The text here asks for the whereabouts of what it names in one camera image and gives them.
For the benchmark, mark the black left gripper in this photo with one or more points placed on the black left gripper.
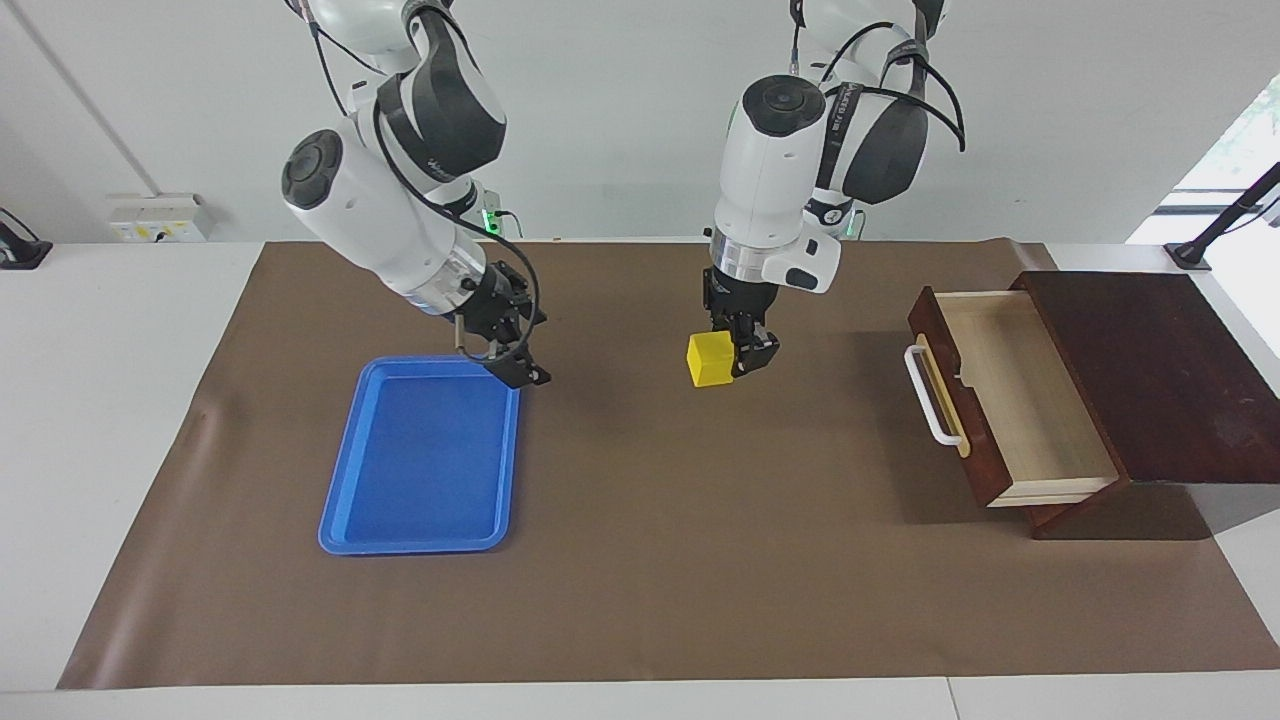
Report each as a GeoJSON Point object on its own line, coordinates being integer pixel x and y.
{"type": "Point", "coordinates": [738, 298]}

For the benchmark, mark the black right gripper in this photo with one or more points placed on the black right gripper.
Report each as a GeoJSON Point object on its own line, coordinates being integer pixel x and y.
{"type": "Point", "coordinates": [495, 295]}

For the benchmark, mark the yellow cube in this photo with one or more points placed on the yellow cube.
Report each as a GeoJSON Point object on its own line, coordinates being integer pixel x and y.
{"type": "Point", "coordinates": [710, 360]}

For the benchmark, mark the wooden drawer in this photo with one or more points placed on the wooden drawer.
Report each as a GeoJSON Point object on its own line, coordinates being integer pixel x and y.
{"type": "Point", "coordinates": [1030, 400]}

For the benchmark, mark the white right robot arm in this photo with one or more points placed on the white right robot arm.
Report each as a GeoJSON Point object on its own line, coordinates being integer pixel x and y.
{"type": "Point", "coordinates": [370, 210]}

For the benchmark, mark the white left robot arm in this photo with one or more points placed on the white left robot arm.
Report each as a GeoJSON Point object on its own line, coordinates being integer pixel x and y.
{"type": "Point", "coordinates": [770, 170]}

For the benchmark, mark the blue plastic tray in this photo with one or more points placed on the blue plastic tray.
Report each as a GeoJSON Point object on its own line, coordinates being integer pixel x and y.
{"type": "Point", "coordinates": [420, 460]}

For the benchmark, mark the brown table mat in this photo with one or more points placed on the brown table mat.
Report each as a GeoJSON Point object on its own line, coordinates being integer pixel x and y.
{"type": "Point", "coordinates": [650, 560]}

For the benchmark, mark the dark wooden cabinet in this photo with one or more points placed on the dark wooden cabinet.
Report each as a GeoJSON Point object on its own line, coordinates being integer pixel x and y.
{"type": "Point", "coordinates": [1170, 380]}

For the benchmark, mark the black clamp base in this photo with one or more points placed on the black clamp base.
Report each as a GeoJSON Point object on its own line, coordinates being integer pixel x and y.
{"type": "Point", "coordinates": [20, 248]}

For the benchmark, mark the white wall socket strip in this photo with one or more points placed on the white wall socket strip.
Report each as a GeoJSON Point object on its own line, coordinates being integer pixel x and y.
{"type": "Point", "coordinates": [160, 218]}

